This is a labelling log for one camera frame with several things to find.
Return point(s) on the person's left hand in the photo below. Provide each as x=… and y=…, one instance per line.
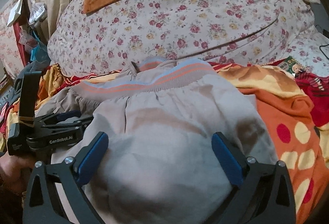
x=12, y=172

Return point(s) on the orange yellow red blanket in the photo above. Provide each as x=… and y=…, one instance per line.
x=286, y=111

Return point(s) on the grey dark clothes pile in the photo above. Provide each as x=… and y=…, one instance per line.
x=26, y=86

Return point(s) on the beige zip-up jacket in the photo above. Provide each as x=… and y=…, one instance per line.
x=160, y=166

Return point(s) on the green snack packet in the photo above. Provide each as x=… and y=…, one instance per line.
x=292, y=66

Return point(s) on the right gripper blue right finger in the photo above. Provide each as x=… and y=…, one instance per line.
x=262, y=193

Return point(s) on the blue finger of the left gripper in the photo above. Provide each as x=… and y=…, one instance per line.
x=52, y=118
x=62, y=127

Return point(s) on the floral rose-print quilt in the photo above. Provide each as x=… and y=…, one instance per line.
x=223, y=31

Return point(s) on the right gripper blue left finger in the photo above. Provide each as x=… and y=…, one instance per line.
x=42, y=203

